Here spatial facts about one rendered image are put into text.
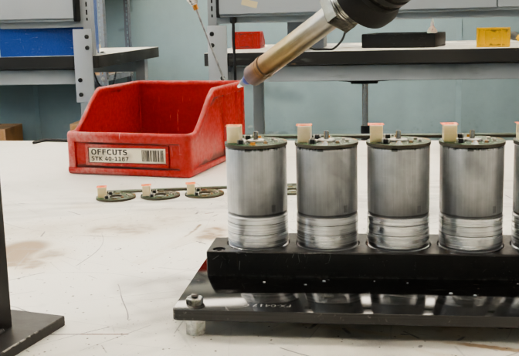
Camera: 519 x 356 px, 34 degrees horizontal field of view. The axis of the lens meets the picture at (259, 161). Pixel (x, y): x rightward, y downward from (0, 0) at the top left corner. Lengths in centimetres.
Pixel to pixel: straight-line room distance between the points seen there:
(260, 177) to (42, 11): 250
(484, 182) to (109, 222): 23
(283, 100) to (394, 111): 62
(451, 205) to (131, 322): 13
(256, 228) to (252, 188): 2
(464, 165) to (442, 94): 439
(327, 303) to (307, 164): 6
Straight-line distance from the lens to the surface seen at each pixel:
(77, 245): 43
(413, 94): 471
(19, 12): 283
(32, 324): 32
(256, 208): 33
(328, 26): 28
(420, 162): 32
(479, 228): 33
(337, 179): 32
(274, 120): 478
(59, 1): 278
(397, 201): 32
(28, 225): 49
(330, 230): 33
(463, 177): 32
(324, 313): 29
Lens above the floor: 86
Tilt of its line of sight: 10 degrees down
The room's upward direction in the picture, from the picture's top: 1 degrees counter-clockwise
